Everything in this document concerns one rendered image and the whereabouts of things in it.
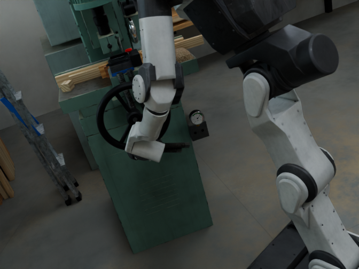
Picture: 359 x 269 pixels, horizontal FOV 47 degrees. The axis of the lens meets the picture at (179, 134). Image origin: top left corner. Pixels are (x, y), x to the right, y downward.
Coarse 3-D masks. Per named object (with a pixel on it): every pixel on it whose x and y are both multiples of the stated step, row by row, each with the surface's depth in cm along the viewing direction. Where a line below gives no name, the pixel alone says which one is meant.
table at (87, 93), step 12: (192, 60) 173; (192, 72) 175; (84, 84) 178; (96, 84) 174; (108, 84) 171; (60, 96) 172; (72, 96) 169; (84, 96) 168; (96, 96) 170; (132, 96) 163; (72, 108) 169
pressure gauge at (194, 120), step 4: (192, 112) 178; (196, 112) 177; (200, 112) 177; (192, 116) 178; (196, 116) 178; (200, 116) 178; (192, 120) 178; (196, 120) 179; (200, 120) 179; (196, 124) 179
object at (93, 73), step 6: (198, 36) 186; (180, 42) 185; (186, 42) 185; (192, 42) 186; (198, 42) 187; (186, 48) 186; (84, 72) 180; (90, 72) 181; (96, 72) 181; (72, 78) 180; (78, 78) 180; (84, 78) 181; (90, 78) 182
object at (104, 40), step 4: (112, 32) 176; (100, 36) 174; (104, 36) 172; (108, 36) 172; (112, 36) 172; (100, 40) 172; (104, 40) 172; (108, 40) 173; (112, 40) 173; (100, 44) 173; (104, 44) 173; (112, 44) 174; (116, 44) 174; (104, 48) 174; (108, 48) 174; (112, 48) 174; (116, 48) 175; (104, 52) 174; (108, 52) 175; (112, 52) 179
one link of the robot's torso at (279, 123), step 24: (264, 96) 119; (288, 96) 133; (264, 120) 124; (288, 120) 127; (264, 144) 134; (288, 144) 126; (312, 144) 130; (288, 168) 129; (312, 168) 127; (312, 192) 127
